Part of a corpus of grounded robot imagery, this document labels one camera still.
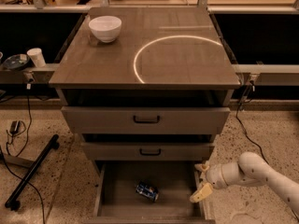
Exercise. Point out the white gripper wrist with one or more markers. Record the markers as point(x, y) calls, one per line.
point(214, 175)

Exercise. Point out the blue pepsi can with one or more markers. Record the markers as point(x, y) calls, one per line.
point(147, 191)

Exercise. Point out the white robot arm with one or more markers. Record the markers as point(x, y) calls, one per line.
point(249, 170)

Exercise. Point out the open grey bottom drawer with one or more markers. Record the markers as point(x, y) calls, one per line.
point(117, 202)

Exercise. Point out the grey drawer cabinet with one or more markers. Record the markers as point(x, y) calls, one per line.
point(163, 57)

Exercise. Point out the grey middle drawer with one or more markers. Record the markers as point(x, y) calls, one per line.
point(147, 151)

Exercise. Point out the grey top drawer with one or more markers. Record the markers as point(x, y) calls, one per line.
point(142, 120)

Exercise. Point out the white ceramic bowl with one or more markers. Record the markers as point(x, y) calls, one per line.
point(106, 28)

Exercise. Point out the black stand leg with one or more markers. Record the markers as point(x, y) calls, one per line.
point(12, 202)

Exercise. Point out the black power adapter left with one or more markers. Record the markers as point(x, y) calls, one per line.
point(14, 127)

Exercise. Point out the white paper cup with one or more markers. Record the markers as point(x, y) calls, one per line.
point(37, 57)

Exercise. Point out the dark blue plate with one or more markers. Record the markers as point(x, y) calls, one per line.
point(16, 62)

